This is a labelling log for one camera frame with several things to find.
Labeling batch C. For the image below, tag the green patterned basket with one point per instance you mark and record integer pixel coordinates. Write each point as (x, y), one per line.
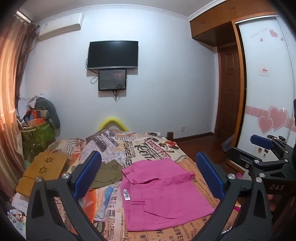
(39, 136)

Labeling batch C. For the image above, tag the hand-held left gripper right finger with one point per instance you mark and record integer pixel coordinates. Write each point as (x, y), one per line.
(209, 171)

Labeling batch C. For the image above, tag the white air conditioner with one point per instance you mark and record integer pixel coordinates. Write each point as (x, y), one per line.
(60, 26)

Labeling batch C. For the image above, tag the brown wooden door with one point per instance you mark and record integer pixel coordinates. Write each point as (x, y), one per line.
(229, 92)

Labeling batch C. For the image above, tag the orange brown curtain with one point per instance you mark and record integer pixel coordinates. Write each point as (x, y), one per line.
(9, 92)

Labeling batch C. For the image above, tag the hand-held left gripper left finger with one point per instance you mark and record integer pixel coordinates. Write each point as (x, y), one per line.
(89, 169)

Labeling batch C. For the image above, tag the pile of papers and boxes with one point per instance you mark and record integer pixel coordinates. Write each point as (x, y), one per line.
(25, 111)

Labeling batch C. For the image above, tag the yellow foam headboard pad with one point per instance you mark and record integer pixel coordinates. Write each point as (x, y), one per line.
(111, 120)

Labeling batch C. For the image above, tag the wooden overhead cabinet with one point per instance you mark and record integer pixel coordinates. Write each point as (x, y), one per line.
(208, 23)

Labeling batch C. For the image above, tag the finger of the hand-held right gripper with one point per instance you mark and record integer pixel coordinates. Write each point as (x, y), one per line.
(240, 156)
(260, 141)

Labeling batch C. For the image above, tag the printed blanket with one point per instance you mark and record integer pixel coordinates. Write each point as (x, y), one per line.
(111, 208)

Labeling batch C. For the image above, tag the floor clutter of packets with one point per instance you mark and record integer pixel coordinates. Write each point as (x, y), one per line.
(17, 215)

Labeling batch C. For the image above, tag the olive green shorts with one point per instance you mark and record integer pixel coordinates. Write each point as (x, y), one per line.
(106, 173)

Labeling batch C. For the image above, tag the white wardrobe with pink hearts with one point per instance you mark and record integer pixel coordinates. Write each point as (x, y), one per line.
(261, 92)

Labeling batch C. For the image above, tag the small dark box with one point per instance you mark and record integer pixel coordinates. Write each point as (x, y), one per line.
(170, 135)

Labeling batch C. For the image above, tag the wooden lap tray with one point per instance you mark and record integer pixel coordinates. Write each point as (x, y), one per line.
(44, 176)

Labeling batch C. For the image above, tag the small black framed monitor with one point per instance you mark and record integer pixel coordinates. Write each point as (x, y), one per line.
(112, 80)

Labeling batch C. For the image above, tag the pink pants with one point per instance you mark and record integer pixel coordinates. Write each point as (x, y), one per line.
(161, 190)

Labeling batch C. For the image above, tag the grey pillow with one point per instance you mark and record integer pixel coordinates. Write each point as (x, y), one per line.
(49, 109)

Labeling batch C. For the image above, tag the black wall television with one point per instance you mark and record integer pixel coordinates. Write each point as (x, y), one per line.
(113, 54)

